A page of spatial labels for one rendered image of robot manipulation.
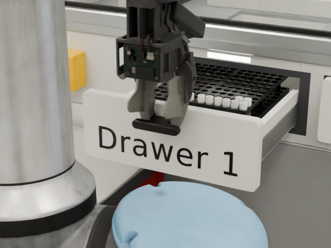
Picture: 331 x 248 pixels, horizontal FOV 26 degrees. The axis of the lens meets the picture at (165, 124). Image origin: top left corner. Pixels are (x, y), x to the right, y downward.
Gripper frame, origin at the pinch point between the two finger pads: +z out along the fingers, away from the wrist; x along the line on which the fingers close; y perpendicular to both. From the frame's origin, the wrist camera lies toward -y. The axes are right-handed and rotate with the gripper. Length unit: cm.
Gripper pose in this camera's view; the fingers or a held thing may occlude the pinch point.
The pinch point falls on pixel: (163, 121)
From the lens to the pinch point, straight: 105.1
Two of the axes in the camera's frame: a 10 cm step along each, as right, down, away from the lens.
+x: 8.9, 1.7, -4.2
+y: -4.5, 3.3, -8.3
